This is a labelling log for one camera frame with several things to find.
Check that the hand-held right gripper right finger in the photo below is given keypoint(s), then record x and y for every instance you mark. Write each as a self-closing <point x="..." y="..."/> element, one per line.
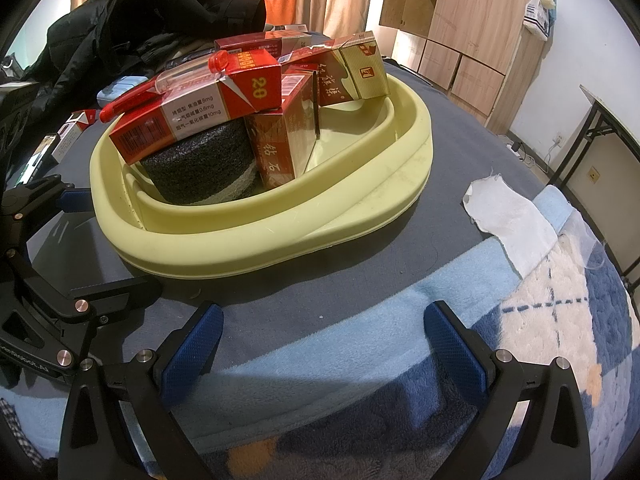
<point x="455" y="355"/>

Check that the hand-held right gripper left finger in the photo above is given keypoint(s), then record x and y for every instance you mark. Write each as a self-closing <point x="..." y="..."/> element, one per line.
<point x="192" y="355"/>

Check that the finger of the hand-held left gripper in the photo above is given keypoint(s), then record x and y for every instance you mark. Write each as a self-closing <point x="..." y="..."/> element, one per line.
<point x="115" y="297"/>
<point x="77" y="199"/>

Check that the red pen with clear cap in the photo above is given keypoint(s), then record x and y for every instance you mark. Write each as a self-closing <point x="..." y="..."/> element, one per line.
<point x="165" y="85"/>

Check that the red white cigarette box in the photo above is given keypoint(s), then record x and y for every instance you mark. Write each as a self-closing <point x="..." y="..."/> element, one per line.
<point x="200" y="110"/>

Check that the yellow plastic basin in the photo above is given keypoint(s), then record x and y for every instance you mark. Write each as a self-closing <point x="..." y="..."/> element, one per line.
<point x="300" y="240"/>

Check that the red gold cigarette box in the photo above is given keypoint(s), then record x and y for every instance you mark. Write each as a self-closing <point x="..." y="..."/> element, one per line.
<point x="280" y="145"/>

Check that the dark red cigarette box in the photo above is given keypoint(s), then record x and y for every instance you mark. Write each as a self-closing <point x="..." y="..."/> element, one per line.
<point x="250" y="42"/>

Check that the red beige cigarette pack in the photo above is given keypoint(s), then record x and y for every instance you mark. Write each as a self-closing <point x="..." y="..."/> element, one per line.
<point x="330" y="80"/>

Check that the small white cigarette box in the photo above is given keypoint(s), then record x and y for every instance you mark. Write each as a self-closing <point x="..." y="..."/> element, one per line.
<point x="50" y="149"/>

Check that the small red cigarette box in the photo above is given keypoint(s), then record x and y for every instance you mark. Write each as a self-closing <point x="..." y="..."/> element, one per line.
<point x="75" y="121"/>

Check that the light blue case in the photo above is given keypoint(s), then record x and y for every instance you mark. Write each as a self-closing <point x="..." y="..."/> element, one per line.
<point x="120" y="89"/>

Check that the grey round foam disc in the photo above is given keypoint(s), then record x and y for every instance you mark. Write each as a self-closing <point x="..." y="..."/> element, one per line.
<point x="200" y="170"/>

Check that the white cloth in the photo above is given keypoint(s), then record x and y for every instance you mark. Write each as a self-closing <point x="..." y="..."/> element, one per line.
<point x="505" y="220"/>

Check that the black jacket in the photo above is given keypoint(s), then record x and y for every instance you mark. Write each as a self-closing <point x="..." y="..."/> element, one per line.
<point x="125" y="15"/>

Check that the checked cloth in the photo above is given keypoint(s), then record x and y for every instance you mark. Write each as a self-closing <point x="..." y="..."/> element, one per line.
<point x="15" y="435"/>

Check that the white power strip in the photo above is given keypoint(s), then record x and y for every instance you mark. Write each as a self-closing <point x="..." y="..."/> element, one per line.
<point x="516" y="148"/>

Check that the black-legged folding table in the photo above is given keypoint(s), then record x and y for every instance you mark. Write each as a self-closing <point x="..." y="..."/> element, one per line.
<point x="600" y="110"/>

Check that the wooden wardrobe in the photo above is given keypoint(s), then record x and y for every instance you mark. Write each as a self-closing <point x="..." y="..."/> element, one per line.
<point x="465" y="35"/>

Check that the white hanging bag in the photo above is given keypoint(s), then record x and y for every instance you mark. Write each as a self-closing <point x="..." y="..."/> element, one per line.
<point x="540" y="10"/>

